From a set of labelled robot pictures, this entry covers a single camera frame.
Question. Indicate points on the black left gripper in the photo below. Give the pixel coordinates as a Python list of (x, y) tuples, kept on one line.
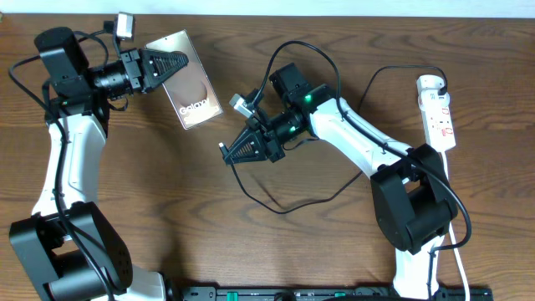
[(135, 71)]

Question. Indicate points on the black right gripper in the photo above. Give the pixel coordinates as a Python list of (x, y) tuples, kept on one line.
[(265, 147)]

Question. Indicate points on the rose gold Galaxy smartphone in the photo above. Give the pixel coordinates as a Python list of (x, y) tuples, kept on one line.
[(189, 90)]

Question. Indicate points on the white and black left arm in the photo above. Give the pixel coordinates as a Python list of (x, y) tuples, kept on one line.
[(67, 247)]

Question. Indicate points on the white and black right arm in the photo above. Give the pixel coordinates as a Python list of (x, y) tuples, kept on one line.
[(413, 201)]

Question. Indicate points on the white charger plug adapter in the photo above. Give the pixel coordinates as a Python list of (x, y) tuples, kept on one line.
[(430, 99)]

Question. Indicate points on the white power strip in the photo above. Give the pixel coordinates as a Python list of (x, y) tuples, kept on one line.
[(438, 127)]

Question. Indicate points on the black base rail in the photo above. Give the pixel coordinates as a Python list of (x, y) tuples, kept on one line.
[(371, 292)]

